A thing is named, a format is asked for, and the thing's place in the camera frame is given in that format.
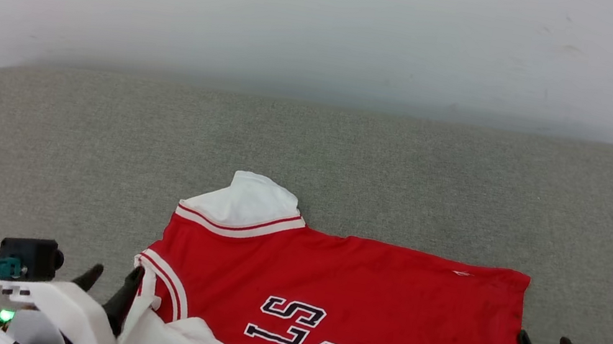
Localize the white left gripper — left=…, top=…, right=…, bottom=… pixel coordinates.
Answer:
left=0, top=242, right=147, bottom=344

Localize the red and white basketball jersey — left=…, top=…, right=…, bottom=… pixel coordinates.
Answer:
left=117, top=154, right=554, bottom=344

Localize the grey fabric sofa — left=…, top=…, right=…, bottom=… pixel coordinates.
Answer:
left=0, top=36, right=613, bottom=344

